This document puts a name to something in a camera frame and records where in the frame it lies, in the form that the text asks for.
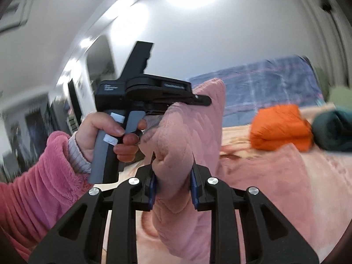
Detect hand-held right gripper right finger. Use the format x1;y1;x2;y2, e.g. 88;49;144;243
190;162;321;264

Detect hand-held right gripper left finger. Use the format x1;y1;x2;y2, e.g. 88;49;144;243
29;167;159;264

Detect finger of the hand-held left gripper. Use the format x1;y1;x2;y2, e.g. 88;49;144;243
189;94;212;107

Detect pink quilted jacket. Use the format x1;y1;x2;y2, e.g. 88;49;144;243
137;78;314;264

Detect person's left forearm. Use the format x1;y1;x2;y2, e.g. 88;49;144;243
0;130;94;262

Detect person's left hand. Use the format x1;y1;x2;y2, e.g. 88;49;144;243
75;112;148;163

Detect blue plaid quilt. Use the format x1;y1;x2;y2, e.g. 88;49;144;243
189;55;324;129

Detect orange puffer jacket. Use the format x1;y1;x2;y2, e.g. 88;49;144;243
249;104;314;152

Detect teal folded garment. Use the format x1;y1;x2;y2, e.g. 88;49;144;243
311;109;352;152

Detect green pillow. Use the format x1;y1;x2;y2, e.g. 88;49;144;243
328;86;352;114

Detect white ribbed headboard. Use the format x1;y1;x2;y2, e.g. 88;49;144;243
302;0;352;95

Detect wall picture frame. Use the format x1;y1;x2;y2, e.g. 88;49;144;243
0;0;42;32

